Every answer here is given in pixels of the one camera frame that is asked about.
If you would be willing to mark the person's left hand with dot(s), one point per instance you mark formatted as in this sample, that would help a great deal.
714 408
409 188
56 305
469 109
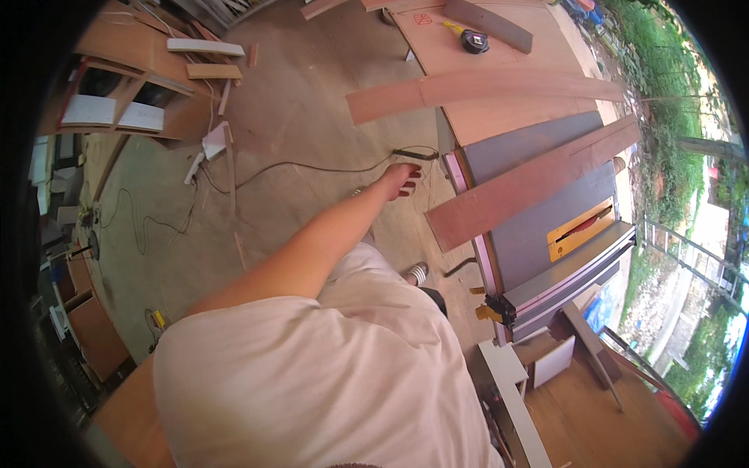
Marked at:
398 176

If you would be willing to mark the person's left fingers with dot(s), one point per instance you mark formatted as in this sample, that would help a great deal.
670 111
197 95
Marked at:
411 182

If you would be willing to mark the wide reddish plywood strip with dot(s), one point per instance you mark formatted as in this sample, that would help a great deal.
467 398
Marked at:
526 187

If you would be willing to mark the long curved plywood strip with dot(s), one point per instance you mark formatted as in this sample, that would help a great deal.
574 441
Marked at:
485 88

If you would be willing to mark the grey table saw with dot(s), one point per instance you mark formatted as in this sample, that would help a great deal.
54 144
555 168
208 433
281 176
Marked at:
544 234

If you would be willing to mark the large plywood sheet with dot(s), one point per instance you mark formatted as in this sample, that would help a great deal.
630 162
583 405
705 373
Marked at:
497 58

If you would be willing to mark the yellow black clamp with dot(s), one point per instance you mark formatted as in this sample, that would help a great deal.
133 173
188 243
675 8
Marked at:
494 309

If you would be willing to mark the black yellow tape measure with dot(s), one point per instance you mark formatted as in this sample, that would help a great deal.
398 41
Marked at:
474 41

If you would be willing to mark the yellow saw throat plate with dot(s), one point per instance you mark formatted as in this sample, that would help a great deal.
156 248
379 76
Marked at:
580 229

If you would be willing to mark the grey board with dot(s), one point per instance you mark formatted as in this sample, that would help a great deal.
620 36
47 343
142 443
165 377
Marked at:
488 22

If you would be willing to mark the short thin wooden batten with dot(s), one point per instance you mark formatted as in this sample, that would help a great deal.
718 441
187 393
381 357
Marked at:
240 250

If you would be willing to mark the pile of wooden boards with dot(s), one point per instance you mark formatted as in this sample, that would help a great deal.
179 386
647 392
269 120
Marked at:
345 4

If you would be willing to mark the white folded panel piece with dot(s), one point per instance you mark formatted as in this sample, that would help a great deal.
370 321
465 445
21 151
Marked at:
215 141

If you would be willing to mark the small wooden stick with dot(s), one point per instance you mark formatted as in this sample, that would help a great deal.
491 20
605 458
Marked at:
253 55

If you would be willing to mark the person's body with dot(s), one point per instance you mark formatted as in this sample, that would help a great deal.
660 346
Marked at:
327 380

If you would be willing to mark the white power strip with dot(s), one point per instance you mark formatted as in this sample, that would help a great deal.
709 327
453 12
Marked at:
194 168

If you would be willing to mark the short wooden block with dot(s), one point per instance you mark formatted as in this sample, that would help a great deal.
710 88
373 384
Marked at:
213 71

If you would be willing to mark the small white square panel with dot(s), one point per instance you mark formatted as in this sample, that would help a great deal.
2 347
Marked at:
553 361

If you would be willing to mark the long white laminated board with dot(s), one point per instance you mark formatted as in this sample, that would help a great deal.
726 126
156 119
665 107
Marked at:
512 398

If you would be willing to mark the grey wooden plank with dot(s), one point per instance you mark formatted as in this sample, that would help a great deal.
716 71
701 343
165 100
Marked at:
591 342

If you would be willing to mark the white board offcut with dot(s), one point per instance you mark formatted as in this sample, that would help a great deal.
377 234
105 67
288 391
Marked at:
205 47

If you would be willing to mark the metal railing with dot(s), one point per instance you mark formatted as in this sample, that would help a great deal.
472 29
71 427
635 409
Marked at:
690 254

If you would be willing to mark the yellow hand tool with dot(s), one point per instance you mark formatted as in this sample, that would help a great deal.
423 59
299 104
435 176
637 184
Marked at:
158 320

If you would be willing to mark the plywood cabinet carcass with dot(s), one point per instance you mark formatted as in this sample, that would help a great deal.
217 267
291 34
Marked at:
134 76

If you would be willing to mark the plywood floor sheet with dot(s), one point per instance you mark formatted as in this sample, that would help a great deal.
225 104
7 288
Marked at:
591 427

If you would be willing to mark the circular saw tool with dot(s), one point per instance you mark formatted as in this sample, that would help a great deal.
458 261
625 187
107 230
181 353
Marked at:
91 231

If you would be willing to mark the brown wooden cabinet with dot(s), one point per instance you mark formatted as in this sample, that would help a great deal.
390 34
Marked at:
96 336

